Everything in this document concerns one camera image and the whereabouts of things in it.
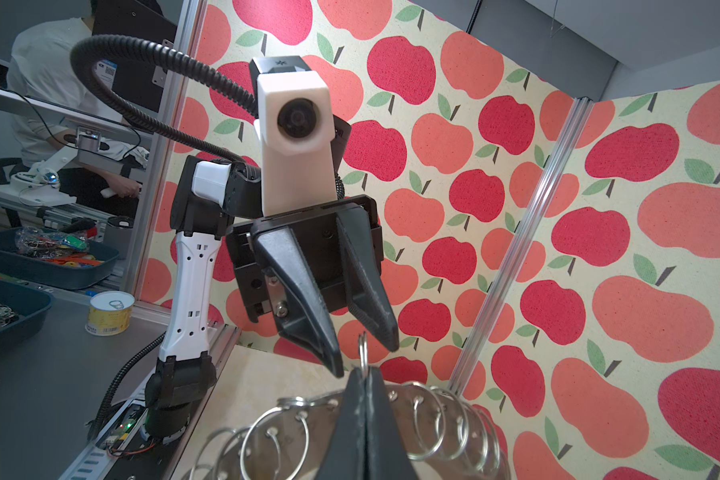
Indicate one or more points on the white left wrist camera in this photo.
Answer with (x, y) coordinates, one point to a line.
(296, 128)

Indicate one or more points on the front aluminium rail base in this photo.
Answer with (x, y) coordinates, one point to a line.
(123, 449)

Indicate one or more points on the dark blue tray with keys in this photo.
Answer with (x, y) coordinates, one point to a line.
(59, 275)

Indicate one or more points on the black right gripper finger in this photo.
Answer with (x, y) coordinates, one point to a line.
(366, 443)

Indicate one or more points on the yellow tin can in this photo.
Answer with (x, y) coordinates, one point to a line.
(109, 313)

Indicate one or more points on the aluminium frame post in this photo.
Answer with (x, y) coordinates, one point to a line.
(519, 247)
(190, 22)

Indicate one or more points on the person in white shirt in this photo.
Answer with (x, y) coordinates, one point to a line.
(40, 69)

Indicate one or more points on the right rear aluminium frame post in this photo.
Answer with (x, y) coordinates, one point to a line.
(519, 247)

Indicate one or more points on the left rear aluminium frame post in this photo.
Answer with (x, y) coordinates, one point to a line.
(190, 22)

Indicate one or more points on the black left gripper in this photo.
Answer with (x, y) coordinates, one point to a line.
(302, 266)

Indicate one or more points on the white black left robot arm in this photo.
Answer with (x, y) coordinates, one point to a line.
(211, 198)

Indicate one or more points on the metal disc with key rings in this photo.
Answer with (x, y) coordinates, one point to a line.
(444, 437)

